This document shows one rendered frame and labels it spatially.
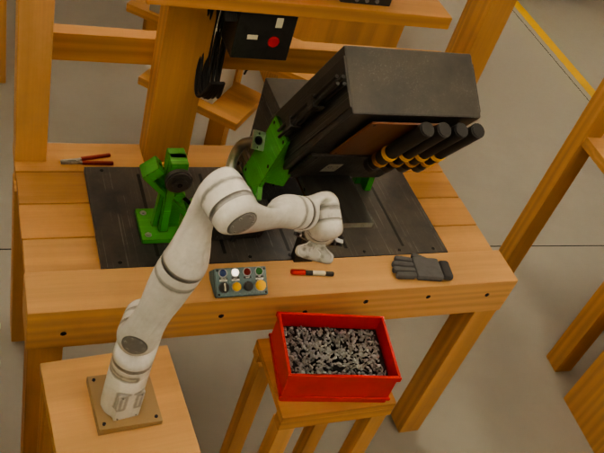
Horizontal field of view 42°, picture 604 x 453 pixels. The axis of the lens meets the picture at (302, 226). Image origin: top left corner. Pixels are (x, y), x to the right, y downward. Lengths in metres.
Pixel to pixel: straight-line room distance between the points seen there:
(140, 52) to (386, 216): 0.93
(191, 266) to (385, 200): 1.26
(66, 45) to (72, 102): 1.91
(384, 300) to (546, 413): 1.39
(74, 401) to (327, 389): 0.64
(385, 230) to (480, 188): 2.08
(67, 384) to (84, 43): 0.97
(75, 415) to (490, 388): 2.06
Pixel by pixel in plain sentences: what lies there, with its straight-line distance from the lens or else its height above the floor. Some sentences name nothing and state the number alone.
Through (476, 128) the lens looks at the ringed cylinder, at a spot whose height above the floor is 1.53.
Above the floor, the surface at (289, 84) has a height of 1.24.
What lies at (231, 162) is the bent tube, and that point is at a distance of 2.29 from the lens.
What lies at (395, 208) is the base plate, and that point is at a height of 0.90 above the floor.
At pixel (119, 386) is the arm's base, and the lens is 1.82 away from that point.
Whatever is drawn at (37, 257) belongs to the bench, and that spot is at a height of 0.88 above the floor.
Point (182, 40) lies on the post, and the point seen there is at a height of 1.33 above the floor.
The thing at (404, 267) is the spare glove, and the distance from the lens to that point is 2.40.
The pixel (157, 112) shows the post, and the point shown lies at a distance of 2.42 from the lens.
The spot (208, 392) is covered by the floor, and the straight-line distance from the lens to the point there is 3.06.
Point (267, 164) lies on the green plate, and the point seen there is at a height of 1.17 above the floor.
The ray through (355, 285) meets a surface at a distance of 2.31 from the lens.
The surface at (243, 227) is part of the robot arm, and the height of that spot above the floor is 1.54.
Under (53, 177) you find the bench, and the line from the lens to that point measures 2.44.
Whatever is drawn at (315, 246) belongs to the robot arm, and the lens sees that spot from 1.80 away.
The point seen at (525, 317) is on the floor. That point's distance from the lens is 3.92.
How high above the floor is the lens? 2.49
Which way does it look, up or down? 41 degrees down
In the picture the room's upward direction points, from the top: 20 degrees clockwise
